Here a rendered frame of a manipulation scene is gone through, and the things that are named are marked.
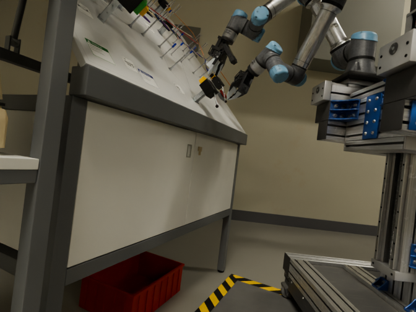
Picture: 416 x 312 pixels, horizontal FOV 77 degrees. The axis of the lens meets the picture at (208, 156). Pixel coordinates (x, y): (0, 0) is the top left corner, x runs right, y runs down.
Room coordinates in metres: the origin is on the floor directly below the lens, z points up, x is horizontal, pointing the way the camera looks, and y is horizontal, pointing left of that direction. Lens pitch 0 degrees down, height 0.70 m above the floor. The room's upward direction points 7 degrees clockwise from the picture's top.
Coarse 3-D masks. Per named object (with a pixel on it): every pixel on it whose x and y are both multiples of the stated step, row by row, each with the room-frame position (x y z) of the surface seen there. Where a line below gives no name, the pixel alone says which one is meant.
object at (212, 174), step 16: (208, 144) 1.22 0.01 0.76; (224, 144) 1.40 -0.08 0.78; (208, 160) 1.24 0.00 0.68; (224, 160) 1.43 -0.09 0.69; (192, 176) 1.12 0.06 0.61; (208, 176) 1.26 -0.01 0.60; (224, 176) 1.46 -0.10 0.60; (192, 192) 1.13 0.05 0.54; (208, 192) 1.28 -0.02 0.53; (224, 192) 1.48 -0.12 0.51; (192, 208) 1.15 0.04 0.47; (208, 208) 1.31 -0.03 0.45; (224, 208) 1.51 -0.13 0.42
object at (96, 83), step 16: (80, 80) 0.56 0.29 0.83; (96, 80) 0.58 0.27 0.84; (112, 80) 0.62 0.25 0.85; (80, 96) 0.58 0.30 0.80; (96, 96) 0.58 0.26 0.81; (112, 96) 0.62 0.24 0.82; (128, 96) 0.67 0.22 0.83; (144, 96) 0.73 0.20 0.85; (144, 112) 0.73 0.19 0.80; (160, 112) 0.80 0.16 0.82; (176, 112) 0.88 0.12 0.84; (192, 112) 0.97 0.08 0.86; (192, 128) 0.99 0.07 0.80; (208, 128) 1.11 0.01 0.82; (224, 128) 1.27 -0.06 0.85; (240, 144) 1.62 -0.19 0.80
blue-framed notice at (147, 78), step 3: (138, 69) 0.78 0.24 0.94; (141, 72) 0.79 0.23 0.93; (144, 72) 0.81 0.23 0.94; (141, 75) 0.78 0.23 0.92; (144, 75) 0.80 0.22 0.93; (147, 75) 0.82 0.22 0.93; (144, 78) 0.78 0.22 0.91; (147, 78) 0.81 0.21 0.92; (150, 78) 0.83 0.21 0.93; (153, 78) 0.85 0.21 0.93; (144, 81) 0.77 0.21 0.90; (147, 81) 0.79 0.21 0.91; (150, 81) 0.81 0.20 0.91; (153, 81) 0.83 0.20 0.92; (150, 84) 0.80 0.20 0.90; (153, 84) 0.81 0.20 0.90; (156, 84) 0.84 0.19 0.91; (156, 87) 0.82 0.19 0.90
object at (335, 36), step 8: (304, 0) 1.40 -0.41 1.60; (312, 0) 1.37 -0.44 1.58; (320, 0) 1.37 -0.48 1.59; (312, 8) 1.40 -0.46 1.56; (320, 8) 1.37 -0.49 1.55; (336, 24) 1.37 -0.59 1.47; (328, 32) 1.39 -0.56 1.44; (336, 32) 1.37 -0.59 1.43; (328, 40) 1.42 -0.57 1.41; (336, 40) 1.38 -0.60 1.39; (344, 40) 1.36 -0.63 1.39; (336, 48) 1.38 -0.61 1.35; (336, 56) 1.40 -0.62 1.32; (336, 64) 1.43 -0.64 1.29; (344, 64) 1.38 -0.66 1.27
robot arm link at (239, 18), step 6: (234, 12) 1.36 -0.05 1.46; (240, 12) 1.34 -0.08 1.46; (234, 18) 1.35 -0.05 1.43; (240, 18) 1.35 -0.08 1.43; (246, 18) 1.37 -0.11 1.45; (228, 24) 1.37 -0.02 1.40; (234, 24) 1.36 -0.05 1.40; (240, 24) 1.35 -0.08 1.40; (234, 30) 1.36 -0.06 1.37; (240, 30) 1.38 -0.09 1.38
